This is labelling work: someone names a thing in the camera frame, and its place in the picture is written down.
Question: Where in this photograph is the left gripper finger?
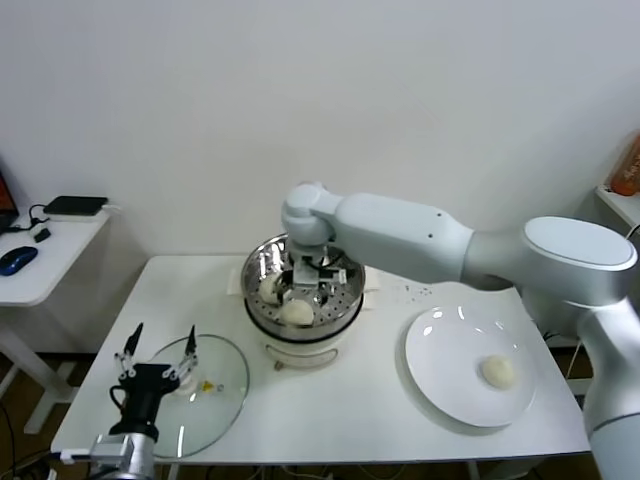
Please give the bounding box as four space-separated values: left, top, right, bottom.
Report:
162 324 199 384
113 322 145 379

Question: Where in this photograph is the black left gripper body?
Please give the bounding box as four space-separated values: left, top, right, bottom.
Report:
108 363 177 435

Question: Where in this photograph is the white steamed baozi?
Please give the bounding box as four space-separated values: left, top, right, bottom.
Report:
258 277 284 305
277 301 316 327
480 354 516 390

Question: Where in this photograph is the stainless steel steamer basket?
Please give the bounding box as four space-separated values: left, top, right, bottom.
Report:
242 232 369 341

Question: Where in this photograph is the white side table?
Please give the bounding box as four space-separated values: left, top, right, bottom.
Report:
0 202 127 435

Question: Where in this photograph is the white round plate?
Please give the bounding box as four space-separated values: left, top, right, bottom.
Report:
404 305 538 429

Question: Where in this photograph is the blue computer mouse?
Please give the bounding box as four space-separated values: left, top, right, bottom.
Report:
0 245 41 277

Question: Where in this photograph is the flat white box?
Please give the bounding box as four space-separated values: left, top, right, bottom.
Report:
45 209 112 224

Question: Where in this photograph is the flat black device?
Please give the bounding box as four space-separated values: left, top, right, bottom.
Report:
45 195 111 217

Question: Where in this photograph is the black laptop with orange screen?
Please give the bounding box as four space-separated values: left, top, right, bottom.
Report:
0 162 21 237

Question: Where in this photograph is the orange bottle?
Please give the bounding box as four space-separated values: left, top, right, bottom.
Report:
612 130 640 197

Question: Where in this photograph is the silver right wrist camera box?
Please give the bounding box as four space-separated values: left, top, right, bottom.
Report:
291 255 350 290

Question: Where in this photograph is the glass lid with white handle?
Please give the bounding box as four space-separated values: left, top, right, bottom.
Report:
144 333 250 459

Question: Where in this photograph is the black desk cable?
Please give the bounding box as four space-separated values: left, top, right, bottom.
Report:
28 202 52 232

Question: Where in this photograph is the black power adapter cable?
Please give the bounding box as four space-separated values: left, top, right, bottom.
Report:
542 327 581 346

